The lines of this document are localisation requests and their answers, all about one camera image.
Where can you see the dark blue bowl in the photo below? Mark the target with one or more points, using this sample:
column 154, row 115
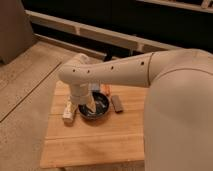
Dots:
column 101, row 107

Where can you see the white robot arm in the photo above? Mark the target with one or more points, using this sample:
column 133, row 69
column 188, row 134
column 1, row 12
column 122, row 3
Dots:
column 178, row 109

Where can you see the grey sofa corner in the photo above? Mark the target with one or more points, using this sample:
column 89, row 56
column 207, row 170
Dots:
column 16, row 33

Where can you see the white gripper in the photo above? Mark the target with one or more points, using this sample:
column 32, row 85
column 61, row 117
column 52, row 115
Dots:
column 81, row 94

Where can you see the orange carrot toy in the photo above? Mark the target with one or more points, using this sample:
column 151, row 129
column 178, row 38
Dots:
column 105, row 89

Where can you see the white wooden shelf frame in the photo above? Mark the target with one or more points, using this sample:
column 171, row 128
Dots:
column 130, row 42

